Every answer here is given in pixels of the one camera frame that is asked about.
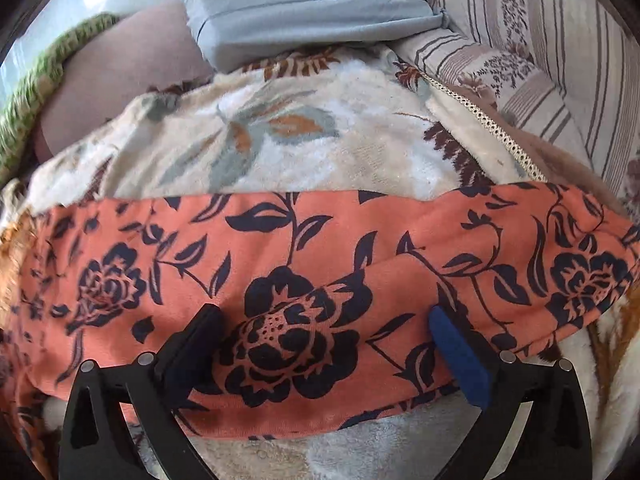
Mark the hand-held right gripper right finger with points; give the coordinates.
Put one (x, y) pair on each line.
(457, 355)

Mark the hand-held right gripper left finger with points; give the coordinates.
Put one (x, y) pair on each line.
(194, 342)

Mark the orange floral garment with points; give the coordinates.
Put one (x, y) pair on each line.
(350, 280)

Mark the leaf-print plush blanket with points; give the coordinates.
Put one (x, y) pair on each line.
(300, 125)

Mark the mauve bed sheet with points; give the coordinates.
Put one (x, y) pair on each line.
(125, 70)

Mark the green and white pillow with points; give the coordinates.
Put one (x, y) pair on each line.
(30, 95)

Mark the striped floral bed sheet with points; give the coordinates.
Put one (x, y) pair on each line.
(550, 60)

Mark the light blue folded cloth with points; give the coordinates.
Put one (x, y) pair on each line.
(310, 10)

